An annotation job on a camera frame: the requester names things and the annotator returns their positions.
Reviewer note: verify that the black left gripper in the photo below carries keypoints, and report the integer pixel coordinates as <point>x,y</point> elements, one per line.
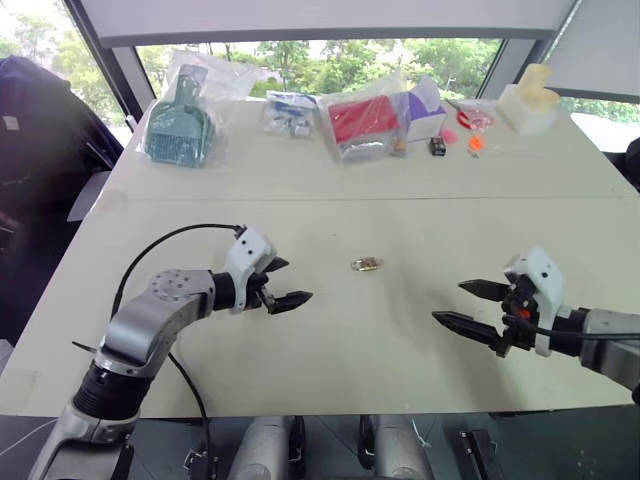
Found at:
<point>259,292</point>

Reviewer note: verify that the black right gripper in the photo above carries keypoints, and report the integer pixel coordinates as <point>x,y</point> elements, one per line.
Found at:
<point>520,320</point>

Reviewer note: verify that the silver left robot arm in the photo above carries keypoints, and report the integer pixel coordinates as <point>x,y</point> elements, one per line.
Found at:
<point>150,320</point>

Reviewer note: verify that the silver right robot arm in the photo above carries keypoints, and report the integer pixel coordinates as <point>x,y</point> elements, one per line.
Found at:
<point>610,340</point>

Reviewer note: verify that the silver rounded robot leg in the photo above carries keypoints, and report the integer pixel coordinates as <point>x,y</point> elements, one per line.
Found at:
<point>262,450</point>
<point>400,450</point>

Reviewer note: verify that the small orange item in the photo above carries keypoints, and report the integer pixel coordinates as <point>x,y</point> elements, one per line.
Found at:
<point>477,144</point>

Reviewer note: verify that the bag of blue white packets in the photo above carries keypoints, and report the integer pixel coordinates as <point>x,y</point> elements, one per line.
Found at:
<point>290,115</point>

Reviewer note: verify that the small black box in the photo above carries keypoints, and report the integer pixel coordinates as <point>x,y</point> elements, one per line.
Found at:
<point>437,146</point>

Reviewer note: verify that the small pink item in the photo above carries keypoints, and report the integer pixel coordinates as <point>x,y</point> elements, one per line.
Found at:
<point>450,136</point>

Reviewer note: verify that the small brown figurine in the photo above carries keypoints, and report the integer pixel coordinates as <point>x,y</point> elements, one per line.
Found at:
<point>398,146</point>

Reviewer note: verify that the red box in plastic bag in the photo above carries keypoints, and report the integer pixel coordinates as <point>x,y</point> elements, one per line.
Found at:
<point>362,122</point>

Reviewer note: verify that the teal dustpan in plastic bag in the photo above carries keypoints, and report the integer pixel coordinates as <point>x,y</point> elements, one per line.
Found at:
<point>177,130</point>

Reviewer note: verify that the red item in clear bag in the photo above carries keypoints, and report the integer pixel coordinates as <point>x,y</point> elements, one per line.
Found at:
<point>475,120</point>

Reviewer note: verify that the purple and white box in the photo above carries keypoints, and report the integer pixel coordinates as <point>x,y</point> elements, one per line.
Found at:
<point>425,112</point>

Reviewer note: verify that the dark object at table edge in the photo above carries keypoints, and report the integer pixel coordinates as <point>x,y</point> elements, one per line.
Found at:
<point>632,165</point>

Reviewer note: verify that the pale yellow foam piece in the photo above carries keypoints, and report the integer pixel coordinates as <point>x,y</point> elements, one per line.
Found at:
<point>537,87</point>

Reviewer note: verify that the dark jacket on chair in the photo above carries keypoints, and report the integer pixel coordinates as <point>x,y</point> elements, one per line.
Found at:
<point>45,175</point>

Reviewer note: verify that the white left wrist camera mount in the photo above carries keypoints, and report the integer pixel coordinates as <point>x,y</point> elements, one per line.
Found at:
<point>246,252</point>

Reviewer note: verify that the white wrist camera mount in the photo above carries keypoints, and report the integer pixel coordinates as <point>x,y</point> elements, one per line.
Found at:
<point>246,252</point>
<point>547,280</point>

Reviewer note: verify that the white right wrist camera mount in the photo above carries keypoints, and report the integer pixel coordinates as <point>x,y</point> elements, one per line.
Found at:
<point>547,280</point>

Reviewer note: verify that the black metal bracket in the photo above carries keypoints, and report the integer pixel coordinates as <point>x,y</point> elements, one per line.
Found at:
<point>477,452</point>
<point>200,462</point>

